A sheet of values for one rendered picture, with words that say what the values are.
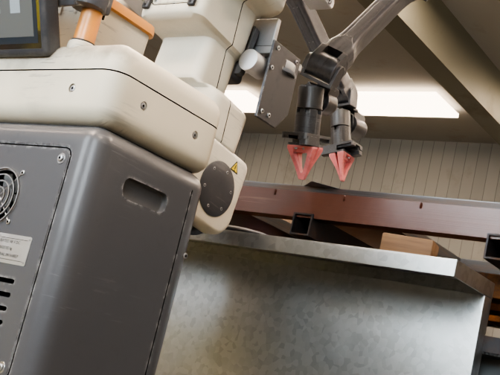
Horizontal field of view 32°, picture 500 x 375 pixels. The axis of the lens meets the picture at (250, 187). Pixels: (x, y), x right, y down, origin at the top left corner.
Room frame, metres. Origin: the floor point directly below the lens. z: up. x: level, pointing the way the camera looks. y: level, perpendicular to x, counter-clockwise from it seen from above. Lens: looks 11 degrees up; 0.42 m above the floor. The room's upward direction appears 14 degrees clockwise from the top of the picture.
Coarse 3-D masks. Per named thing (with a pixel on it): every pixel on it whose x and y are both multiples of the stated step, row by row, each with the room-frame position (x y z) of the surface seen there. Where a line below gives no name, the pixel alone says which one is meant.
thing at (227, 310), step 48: (192, 288) 2.00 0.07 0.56; (240, 288) 1.93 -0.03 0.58; (288, 288) 1.85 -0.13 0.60; (336, 288) 1.79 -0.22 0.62; (384, 288) 1.72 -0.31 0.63; (432, 288) 1.66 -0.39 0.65; (192, 336) 1.98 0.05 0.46; (240, 336) 1.91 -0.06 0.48; (288, 336) 1.84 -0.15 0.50; (336, 336) 1.77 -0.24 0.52; (384, 336) 1.71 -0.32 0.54; (432, 336) 1.65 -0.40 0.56; (480, 336) 1.61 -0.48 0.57
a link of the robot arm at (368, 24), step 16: (384, 0) 1.86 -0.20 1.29; (400, 0) 1.87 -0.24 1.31; (368, 16) 1.84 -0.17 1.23; (384, 16) 1.85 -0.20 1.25; (352, 32) 1.82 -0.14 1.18; (368, 32) 1.83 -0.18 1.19; (320, 48) 1.80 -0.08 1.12; (336, 48) 1.80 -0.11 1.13; (352, 48) 1.80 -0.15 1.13; (320, 64) 1.79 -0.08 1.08; (336, 64) 1.77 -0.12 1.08; (352, 64) 1.83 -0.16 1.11
